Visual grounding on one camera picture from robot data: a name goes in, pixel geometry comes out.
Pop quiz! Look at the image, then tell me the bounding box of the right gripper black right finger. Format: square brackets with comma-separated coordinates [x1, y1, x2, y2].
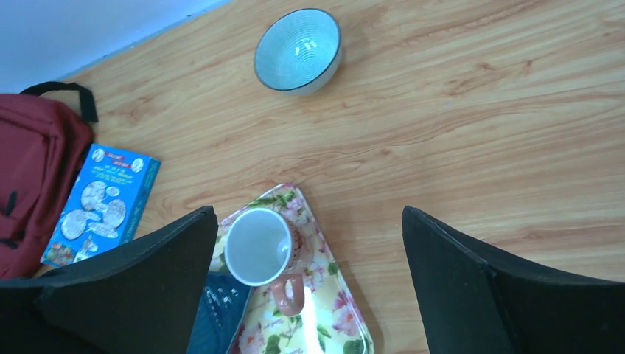
[402, 206, 624, 353]

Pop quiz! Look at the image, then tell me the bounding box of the blue puzzle box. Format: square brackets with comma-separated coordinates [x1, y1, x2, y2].
[41, 143, 161, 267]

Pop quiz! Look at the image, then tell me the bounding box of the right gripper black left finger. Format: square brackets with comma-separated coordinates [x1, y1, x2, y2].
[1, 206, 218, 353]

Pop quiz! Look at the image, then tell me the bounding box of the pale blue ceramic bowl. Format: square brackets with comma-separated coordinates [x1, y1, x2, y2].
[254, 8, 343, 96]

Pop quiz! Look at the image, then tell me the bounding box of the dark blue pencil pouch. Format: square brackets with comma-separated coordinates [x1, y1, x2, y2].
[186, 271, 252, 353]

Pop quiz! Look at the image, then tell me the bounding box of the pink mug white inside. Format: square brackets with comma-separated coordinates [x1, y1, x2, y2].
[224, 208, 314, 316]

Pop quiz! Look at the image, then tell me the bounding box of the red student backpack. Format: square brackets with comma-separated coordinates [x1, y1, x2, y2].
[1, 82, 98, 280]

